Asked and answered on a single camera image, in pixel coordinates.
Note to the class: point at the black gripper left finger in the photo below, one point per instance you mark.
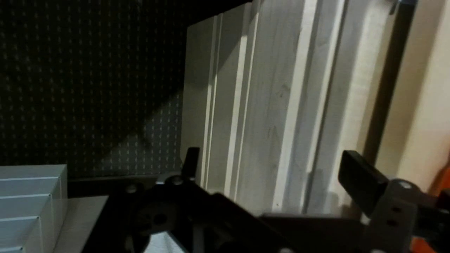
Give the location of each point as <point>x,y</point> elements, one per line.
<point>189,163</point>

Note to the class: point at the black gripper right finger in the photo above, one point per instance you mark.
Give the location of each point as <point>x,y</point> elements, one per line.
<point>360,180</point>

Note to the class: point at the light wooden nightstand with drawers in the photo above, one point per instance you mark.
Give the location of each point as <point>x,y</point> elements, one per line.
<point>275,103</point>

